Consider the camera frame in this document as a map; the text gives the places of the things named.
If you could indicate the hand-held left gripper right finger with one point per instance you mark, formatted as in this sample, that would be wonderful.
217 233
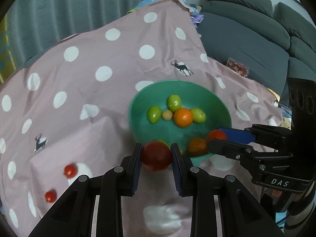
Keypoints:
176 170

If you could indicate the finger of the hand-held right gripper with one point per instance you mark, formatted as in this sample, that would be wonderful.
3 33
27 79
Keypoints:
237 134
227 149

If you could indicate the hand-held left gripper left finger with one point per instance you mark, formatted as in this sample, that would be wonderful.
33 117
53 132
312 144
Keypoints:
137 167

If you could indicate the red tomato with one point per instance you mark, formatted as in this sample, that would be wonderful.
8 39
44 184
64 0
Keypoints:
70 170
156 155
217 135
50 196

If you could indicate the orange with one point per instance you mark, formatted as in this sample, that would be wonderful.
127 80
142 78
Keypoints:
183 117
197 147

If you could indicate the green jujube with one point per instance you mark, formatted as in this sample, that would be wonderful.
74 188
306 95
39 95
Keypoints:
174 102
153 114
198 115
163 142

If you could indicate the green plastic basin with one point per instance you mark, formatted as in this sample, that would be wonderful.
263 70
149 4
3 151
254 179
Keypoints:
148 133

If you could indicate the small beige round fruit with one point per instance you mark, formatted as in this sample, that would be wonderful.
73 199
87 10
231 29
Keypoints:
167 115

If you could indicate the colourful printed sheet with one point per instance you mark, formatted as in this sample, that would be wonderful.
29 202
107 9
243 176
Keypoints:
285 121

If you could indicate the grey sofa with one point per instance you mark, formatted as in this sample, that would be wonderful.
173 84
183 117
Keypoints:
246 42

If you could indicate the pink polka dot blanket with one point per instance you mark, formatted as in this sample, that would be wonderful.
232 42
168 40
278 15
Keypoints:
74 91

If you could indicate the purple cloth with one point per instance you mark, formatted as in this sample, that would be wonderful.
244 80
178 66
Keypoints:
196 17

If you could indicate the blue printed cloth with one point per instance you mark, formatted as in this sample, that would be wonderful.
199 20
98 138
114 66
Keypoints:
148 1

